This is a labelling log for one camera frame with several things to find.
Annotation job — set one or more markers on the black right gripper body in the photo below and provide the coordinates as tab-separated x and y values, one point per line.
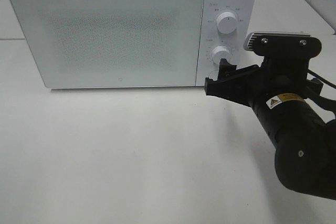
284	67

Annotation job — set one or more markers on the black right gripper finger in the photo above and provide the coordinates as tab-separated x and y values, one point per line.
225	69
238	83

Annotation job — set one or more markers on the white microwave knob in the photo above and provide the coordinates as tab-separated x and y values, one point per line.
226	21
220	52

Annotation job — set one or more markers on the white microwave door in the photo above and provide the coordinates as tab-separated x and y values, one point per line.
112	43

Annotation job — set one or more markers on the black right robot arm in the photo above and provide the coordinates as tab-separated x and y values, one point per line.
304	143

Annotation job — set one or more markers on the white microwave oven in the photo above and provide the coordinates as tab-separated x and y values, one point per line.
210	37

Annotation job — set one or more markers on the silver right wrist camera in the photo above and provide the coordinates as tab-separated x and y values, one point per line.
252	37

